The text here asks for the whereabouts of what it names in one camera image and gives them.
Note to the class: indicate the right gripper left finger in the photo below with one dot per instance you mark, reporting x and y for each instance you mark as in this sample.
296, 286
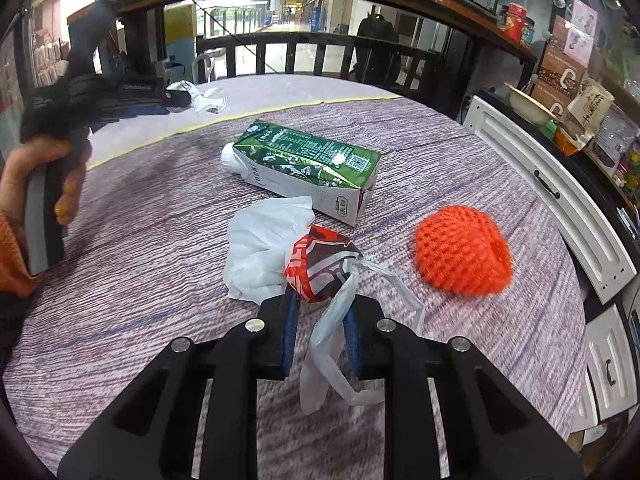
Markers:
192, 400

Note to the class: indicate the green milk carton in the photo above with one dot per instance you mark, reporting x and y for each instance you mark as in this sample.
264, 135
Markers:
338, 177

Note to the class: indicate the orange sleeve left forearm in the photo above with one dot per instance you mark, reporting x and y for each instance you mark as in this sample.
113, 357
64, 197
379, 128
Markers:
14, 276

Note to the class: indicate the left hand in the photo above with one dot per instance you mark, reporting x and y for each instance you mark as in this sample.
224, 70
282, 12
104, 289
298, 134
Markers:
23, 161

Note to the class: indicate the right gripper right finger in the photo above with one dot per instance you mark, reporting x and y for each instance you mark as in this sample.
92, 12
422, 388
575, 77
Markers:
491, 430

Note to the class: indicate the red patterned wrapper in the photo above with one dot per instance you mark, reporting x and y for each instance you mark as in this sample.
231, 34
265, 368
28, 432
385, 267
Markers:
317, 268

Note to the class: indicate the white paper trash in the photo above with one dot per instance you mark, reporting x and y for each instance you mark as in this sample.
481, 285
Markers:
211, 100

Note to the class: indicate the red tin can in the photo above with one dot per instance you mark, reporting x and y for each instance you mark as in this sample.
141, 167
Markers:
514, 20

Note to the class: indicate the white left desk drawer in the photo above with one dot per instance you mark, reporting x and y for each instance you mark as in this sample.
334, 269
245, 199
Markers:
587, 219

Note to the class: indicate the beige bowl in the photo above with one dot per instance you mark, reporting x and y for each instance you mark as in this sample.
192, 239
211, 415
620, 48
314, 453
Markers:
528, 108

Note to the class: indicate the black wooden railing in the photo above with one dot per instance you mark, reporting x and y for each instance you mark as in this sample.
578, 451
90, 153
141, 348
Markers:
383, 64

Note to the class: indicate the white plastic bag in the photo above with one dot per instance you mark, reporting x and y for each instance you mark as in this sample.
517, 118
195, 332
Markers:
261, 237

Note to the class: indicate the purple woven tablecloth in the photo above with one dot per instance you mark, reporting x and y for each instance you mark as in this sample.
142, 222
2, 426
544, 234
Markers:
144, 264

